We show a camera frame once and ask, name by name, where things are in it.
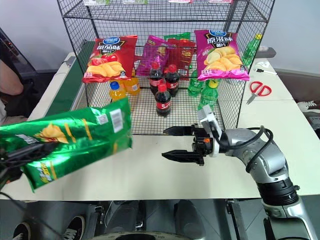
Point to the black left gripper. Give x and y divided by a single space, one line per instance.
10 172

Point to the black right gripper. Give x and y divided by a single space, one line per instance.
203 145

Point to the large green chips bag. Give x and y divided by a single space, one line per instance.
80 130

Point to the green conveyor belt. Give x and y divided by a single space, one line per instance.
72 87

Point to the cola bottle red cap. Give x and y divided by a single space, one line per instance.
172 81
163 101
156 78

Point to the green soda bottle yellow cap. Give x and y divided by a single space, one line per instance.
195 84
251 50
208 96

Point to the orange soda bottle blue cap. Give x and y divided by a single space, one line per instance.
133 86
117 93

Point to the black sneaker white sole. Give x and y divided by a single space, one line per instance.
73 226
21 231

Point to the small red chips bag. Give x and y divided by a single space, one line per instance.
182 55

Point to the grey metal table leg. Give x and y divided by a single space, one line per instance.
236 217

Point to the small magenta chips bag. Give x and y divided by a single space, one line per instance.
152 52

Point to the large magenta chips bag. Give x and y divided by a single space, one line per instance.
221 55

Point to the black angled panel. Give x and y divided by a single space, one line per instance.
15 55

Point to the small green chips bag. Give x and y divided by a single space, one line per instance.
183 35

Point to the large red chips bag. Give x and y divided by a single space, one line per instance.
110 60

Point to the black and white marker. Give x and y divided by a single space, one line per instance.
268 72

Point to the white paper packet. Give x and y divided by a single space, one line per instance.
262 63

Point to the dark grey flat device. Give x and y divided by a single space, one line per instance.
267 51

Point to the red snack packet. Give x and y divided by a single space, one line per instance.
180 1
220 1

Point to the green snack packet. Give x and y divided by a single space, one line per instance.
135 1
96 2

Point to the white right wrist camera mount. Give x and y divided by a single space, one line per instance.
210 122

